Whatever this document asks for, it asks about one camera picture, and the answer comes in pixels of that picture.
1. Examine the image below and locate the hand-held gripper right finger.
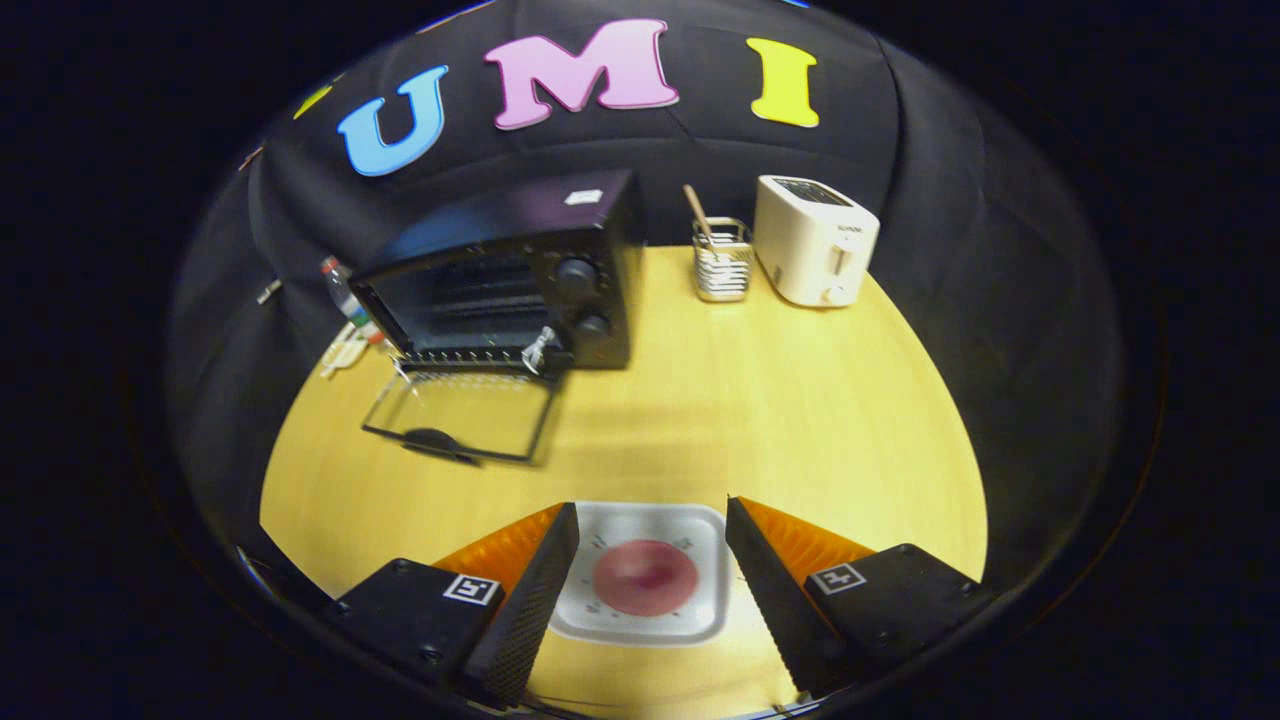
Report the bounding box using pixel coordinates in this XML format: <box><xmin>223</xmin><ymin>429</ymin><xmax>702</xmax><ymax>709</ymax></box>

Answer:
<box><xmin>725</xmin><ymin>495</ymin><xmax>997</xmax><ymax>700</ymax></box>

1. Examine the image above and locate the wooden spoon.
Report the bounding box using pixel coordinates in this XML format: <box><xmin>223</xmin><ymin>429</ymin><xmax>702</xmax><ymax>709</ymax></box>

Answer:
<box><xmin>683</xmin><ymin>184</ymin><xmax>720</xmax><ymax>251</ymax></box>

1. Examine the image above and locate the white divided snack tray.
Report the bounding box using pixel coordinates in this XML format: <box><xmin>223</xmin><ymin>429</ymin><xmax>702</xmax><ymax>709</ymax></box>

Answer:
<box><xmin>319</xmin><ymin>322</ymin><xmax>387</xmax><ymax>380</ymax></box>

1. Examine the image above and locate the clear plastic water bottle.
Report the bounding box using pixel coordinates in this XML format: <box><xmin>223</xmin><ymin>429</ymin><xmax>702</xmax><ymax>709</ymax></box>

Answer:
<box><xmin>319</xmin><ymin>256</ymin><xmax>374</xmax><ymax>333</ymax></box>

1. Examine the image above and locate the white square plate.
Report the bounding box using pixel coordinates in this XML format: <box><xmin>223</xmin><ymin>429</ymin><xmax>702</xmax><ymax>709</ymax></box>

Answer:
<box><xmin>547</xmin><ymin>502</ymin><xmax>730</xmax><ymax>647</ymax></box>

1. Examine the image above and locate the white bread toaster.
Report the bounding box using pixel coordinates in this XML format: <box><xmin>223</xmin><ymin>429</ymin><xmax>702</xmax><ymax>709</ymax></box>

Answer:
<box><xmin>752</xmin><ymin>175</ymin><xmax>882</xmax><ymax>309</ymax></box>

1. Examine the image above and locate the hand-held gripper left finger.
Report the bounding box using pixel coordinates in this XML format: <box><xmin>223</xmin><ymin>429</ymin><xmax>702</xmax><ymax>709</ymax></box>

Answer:
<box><xmin>325</xmin><ymin>501</ymin><xmax>582</xmax><ymax>711</ymax></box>

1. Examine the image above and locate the metal oven rack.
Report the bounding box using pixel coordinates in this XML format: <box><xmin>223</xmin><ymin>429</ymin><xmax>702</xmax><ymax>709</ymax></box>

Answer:
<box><xmin>398</xmin><ymin>345</ymin><xmax>546</xmax><ymax>373</ymax></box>

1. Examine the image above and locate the black toaster oven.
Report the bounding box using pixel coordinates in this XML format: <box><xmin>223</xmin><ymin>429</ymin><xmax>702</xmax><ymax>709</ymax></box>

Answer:
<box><xmin>348</xmin><ymin>168</ymin><xmax>648</xmax><ymax>469</ymax></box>

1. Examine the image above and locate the metal wire utensil holder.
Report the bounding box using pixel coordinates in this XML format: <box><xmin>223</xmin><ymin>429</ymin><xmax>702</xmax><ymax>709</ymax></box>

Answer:
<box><xmin>691</xmin><ymin>217</ymin><xmax>754</xmax><ymax>304</ymax></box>

